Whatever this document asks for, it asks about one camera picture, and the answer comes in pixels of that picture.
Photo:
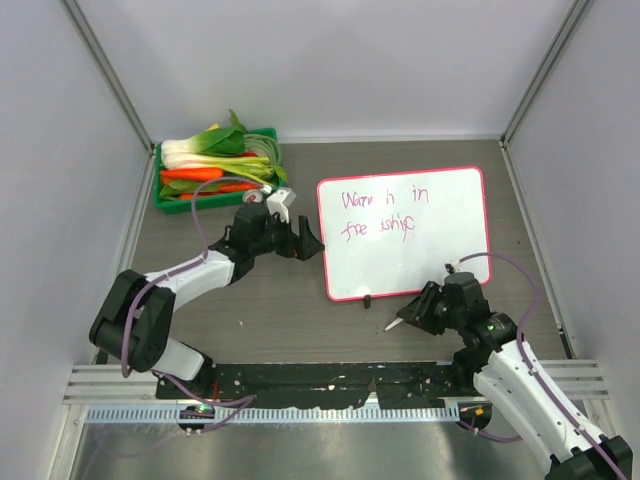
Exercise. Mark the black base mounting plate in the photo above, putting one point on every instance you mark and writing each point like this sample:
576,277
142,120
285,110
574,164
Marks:
326,386

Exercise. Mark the white slotted cable duct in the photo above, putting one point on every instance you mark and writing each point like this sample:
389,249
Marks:
183,414

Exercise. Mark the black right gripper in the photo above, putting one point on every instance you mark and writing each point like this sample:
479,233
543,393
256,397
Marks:
418,311

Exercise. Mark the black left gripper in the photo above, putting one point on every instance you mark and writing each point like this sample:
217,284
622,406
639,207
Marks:
300,247

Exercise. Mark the pink framed whiteboard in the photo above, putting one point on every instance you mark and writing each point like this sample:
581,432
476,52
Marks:
388,234

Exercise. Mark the white marker with pink cap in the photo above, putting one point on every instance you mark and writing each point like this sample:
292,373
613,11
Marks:
393,324

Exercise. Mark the green plastic tray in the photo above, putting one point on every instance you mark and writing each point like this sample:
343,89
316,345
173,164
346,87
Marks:
261,141

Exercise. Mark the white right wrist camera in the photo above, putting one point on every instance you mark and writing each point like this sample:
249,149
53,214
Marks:
454,267

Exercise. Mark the bok choy toy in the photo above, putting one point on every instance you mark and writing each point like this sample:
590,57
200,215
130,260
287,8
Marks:
218,142

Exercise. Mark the green onion toy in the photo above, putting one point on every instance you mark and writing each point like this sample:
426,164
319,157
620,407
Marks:
258,169

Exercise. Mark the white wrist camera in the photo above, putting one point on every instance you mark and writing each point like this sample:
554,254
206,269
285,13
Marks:
278,203
454,267

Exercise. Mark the green leaf vegetable toy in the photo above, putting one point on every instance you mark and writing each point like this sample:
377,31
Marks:
173,190

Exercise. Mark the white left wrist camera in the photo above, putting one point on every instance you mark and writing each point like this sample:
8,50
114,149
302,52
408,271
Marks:
278,203

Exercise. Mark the orange carrot toy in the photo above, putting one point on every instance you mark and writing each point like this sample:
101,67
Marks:
191,174

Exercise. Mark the blue silver energy drink can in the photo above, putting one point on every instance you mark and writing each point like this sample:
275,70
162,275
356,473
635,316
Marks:
253,196

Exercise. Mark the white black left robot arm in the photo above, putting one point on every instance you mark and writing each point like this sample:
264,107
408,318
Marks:
134,321

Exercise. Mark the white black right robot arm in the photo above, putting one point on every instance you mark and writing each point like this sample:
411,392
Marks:
501,366

